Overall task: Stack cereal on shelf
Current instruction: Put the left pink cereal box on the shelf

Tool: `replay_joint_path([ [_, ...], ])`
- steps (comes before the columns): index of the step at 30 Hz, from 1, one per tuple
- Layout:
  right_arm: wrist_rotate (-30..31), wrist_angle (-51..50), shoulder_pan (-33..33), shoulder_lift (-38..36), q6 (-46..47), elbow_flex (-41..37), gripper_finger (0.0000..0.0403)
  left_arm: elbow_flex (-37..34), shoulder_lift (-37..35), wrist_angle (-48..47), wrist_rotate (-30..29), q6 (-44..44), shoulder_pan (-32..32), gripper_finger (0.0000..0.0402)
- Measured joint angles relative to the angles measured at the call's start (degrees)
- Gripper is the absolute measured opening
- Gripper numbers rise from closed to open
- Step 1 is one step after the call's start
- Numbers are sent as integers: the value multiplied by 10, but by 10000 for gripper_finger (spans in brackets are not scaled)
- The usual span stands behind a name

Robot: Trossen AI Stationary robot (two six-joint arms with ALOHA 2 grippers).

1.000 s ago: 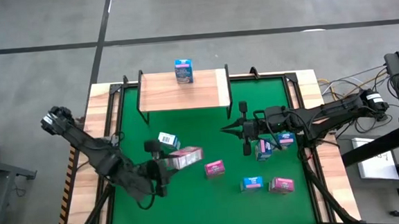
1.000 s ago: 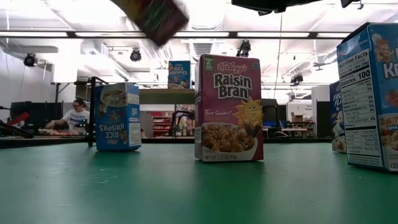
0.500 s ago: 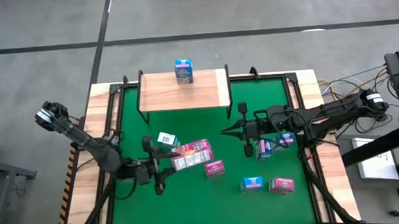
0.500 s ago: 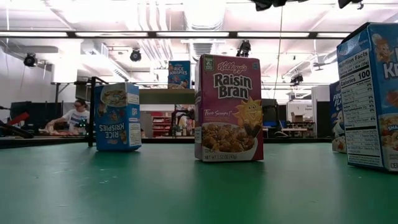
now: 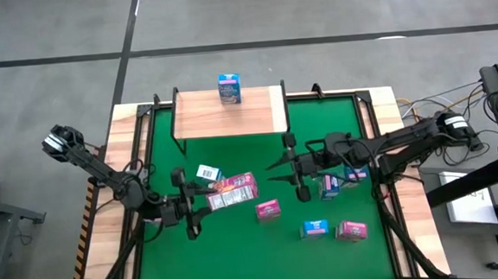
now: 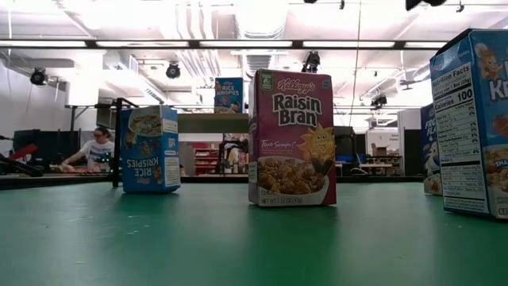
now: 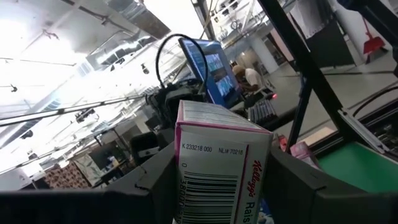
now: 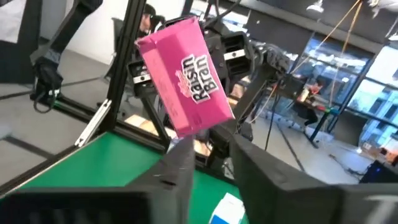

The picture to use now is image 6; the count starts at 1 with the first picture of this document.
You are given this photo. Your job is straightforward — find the Frosted Flakes cereal box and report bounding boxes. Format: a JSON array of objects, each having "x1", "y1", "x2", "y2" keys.
[{"x1": 420, "y1": 103, "x2": 444, "y2": 197}]

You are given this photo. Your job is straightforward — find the Raisin Bran cereal box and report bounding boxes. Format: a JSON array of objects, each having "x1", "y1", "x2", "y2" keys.
[{"x1": 248, "y1": 68, "x2": 338, "y2": 208}]

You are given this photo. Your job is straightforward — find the Rice Krispies cereal box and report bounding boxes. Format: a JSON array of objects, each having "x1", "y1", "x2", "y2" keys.
[
  {"x1": 214, "y1": 76, "x2": 244, "y2": 115},
  {"x1": 120, "y1": 104, "x2": 182, "y2": 195},
  {"x1": 429, "y1": 28, "x2": 508, "y2": 221}
]

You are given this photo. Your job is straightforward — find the wooden shelf with black legs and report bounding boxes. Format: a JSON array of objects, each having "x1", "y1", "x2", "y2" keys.
[{"x1": 111, "y1": 97, "x2": 250, "y2": 189}]

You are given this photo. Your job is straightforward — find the white partition panel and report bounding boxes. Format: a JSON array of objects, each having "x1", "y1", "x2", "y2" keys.
[{"x1": 397, "y1": 109, "x2": 422, "y2": 176}]

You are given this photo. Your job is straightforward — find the cardboard box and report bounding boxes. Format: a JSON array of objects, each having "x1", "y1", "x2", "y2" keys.
[{"x1": 371, "y1": 142, "x2": 391, "y2": 158}]

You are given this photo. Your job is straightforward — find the black background cabinet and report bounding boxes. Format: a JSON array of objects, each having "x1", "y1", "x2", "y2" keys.
[{"x1": 335, "y1": 126, "x2": 357, "y2": 176}]

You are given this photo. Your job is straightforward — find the background work table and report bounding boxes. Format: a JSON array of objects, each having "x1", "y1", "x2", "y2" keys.
[{"x1": 359, "y1": 161, "x2": 394, "y2": 176}]

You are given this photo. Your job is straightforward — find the red storage shelves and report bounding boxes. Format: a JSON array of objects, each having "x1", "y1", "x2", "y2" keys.
[{"x1": 193, "y1": 147, "x2": 223, "y2": 176}]

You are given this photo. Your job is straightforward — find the green table mat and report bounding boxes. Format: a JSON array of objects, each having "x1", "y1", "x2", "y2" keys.
[{"x1": 0, "y1": 181, "x2": 508, "y2": 286}]

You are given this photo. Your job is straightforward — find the person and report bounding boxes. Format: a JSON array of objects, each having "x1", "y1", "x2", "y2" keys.
[{"x1": 60, "y1": 126, "x2": 117, "y2": 173}]

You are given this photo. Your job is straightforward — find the black partition screen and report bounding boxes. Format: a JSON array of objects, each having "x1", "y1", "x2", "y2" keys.
[{"x1": 12, "y1": 129, "x2": 87, "y2": 168}]

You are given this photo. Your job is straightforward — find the red background tool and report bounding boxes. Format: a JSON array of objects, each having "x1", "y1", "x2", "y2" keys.
[{"x1": 0, "y1": 134, "x2": 44, "y2": 178}]

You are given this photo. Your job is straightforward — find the thin hanging cable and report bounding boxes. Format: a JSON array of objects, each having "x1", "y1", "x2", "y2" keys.
[{"x1": 351, "y1": 0, "x2": 363, "y2": 112}]

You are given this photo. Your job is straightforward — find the black overhead camera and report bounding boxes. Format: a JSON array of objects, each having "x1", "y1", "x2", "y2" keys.
[
  {"x1": 165, "y1": 62, "x2": 182, "y2": 80},
  {"x1": 370, "y1": 94, "x2": 389, "y2": 110},
  {"x1": 300, "y1": 50, "x2": 321, "y2": 75},
  {"x1": 29, "y1": 67, "x2": 49, "y2": 87}
]

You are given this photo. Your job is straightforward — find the black metal rig frame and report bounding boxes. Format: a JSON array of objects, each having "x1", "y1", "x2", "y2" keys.
[{"x1": 0, "y1": 174, "x2": 424, "y2": 191}]

